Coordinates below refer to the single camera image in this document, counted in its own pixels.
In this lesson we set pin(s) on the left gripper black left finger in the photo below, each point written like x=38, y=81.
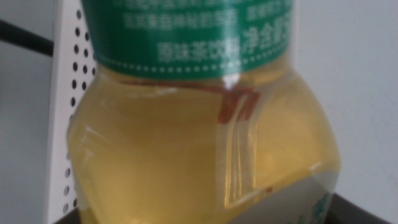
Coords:
x=73, y=219

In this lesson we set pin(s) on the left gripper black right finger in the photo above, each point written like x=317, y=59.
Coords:
x=351, y=214

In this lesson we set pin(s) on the yellow tea bottle green label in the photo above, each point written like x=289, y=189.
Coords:
x=174, y=140

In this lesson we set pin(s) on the white perforated plastic basket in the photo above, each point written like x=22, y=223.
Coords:
x=62, y=93

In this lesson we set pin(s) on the dark horizontal bar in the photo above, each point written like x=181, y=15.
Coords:
x=25, y=37

